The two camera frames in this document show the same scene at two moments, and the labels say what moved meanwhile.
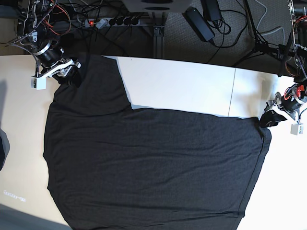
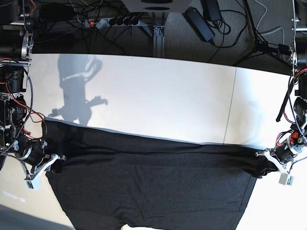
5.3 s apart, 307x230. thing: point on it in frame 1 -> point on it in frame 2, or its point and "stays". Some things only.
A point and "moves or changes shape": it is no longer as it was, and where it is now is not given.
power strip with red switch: x=102 y=23 stays
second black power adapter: x=211 y=10 stays
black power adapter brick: x=194 y=17 stays
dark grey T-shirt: x=109 y=166 moves or changes shape
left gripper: x=293 y=97 -> x=284 y=153
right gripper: x=51 y=63 -> x=36 y=161
